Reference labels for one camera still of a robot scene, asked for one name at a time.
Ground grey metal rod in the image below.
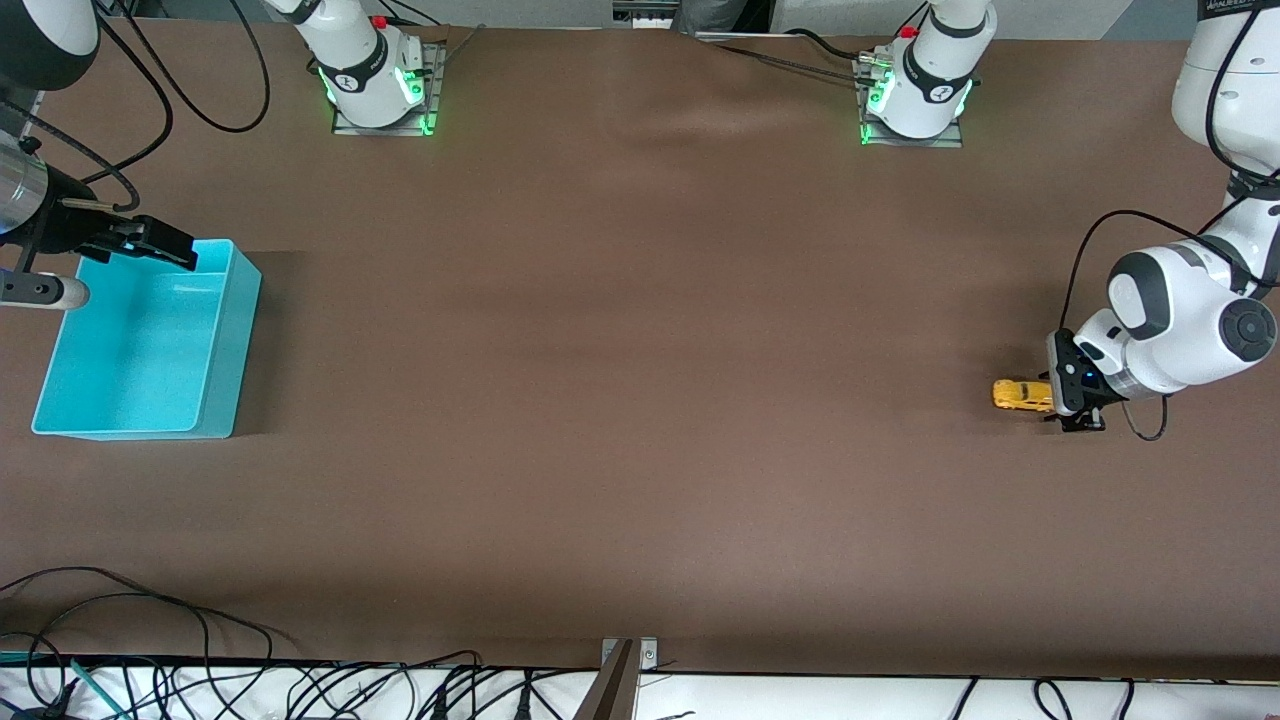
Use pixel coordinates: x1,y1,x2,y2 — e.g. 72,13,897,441
438,24,488,71

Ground grey aluminium frame rail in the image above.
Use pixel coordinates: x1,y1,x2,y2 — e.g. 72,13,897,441
0,88,47,141

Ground yellow beetle toy car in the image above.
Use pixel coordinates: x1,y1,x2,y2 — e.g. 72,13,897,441
992,379,1057,413

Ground black hanging arm cable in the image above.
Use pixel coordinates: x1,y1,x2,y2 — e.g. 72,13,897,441
128,0,271,132

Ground long black cable loop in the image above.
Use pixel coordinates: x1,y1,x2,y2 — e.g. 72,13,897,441
0,566,276,663

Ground dark metal pole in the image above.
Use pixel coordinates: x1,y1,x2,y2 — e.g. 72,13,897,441
570,640,639,720

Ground thick black cable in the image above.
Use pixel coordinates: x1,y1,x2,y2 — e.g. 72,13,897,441
783,28,881,63

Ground black base cable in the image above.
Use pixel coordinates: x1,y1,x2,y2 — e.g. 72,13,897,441
380,0,446,29

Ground silver metal bracket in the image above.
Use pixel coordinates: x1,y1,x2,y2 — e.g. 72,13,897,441
600,637,660,673

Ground grey metal arm base plate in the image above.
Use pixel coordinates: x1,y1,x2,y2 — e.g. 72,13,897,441
330,40,447,138
855,55,966,149

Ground cyan plastic bin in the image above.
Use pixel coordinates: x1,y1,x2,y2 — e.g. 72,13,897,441
30,238,263,442

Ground person in grey trousers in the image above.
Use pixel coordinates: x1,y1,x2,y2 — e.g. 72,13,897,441
680,0,771,33

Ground thin black cable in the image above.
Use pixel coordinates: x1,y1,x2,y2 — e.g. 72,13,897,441
712,42,866,83

